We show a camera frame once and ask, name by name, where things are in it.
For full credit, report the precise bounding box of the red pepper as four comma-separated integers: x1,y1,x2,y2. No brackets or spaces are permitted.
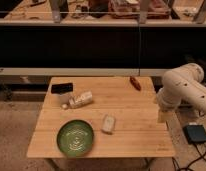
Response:
130,76,141,91

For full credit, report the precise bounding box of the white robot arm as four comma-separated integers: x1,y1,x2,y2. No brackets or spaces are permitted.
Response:
155,63,206,123

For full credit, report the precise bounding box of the green ceramic bowl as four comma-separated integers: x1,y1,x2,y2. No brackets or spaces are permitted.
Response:
56,120,94,158

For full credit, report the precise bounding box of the black box on floor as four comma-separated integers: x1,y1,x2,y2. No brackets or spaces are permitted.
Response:
183,125,206,144

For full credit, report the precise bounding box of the wooden table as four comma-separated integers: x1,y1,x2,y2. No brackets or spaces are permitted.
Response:
27,77,175,159

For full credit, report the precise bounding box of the clear plastic bottle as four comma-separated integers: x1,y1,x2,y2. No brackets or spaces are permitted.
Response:
60,91,93,109

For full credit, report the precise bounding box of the black floor cable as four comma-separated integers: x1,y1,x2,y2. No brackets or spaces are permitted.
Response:
171,143,206,171

